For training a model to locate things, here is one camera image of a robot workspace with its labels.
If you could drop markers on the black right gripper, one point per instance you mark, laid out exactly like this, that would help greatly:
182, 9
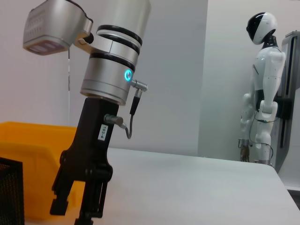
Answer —
91, 140

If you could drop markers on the black mesh pen holder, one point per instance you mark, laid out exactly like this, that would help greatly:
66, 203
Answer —
10, 194

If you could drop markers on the yellow plastic storage bin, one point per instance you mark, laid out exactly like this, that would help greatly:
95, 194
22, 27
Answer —
35, 145

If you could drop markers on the white humanoid robot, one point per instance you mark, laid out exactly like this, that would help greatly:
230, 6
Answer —
264, 70

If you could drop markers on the white machine stand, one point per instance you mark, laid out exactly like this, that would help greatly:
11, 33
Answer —
291, 117

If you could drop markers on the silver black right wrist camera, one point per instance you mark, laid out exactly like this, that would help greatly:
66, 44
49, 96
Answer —
51, 25

